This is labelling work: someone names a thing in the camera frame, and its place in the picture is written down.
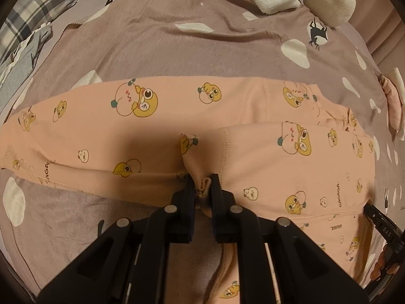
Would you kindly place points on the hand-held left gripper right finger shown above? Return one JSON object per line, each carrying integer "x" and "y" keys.
{"x": 215, "y": 202}

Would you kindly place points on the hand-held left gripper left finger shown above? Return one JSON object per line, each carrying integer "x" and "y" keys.
{"x": 189, "y": 202}

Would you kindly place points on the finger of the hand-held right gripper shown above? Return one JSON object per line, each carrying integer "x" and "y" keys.
{"x": 381, "y": 223}

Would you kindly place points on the pink cartoon print pants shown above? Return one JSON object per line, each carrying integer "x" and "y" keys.
{"x": 253, "y": 152}

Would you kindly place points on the grey-blue clothes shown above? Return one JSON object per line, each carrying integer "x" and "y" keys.
{"x": 19, "y": 66}

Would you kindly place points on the pink and white folded cloth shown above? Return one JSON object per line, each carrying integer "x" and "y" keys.
{"x": 394, "y": 101}

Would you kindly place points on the mauve deer print blanket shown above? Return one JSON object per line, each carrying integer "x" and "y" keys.
{"x": 189, "y": 53}

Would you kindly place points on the pink curtain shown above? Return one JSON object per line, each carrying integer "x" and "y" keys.
{"x": 376, "y": 19}

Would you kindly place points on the lavender bed sheet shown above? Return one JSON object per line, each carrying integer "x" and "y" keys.
{"x": 85, "y": 9}

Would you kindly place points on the grey plaid pillow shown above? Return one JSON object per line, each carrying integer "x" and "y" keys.
{"x": 31, "y": 12}

